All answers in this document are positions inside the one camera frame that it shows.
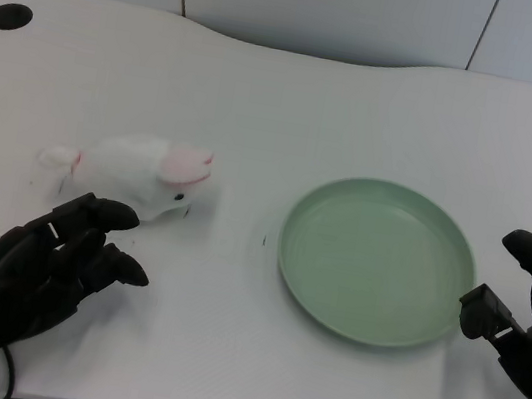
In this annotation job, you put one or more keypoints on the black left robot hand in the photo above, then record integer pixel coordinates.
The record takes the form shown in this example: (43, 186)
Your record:
(26, 273)

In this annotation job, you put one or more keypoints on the white plush rabbit doll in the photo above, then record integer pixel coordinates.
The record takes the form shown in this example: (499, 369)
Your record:
(138, 174)

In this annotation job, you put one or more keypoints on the green round plate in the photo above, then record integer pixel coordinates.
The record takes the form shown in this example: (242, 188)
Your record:
(376, 262)

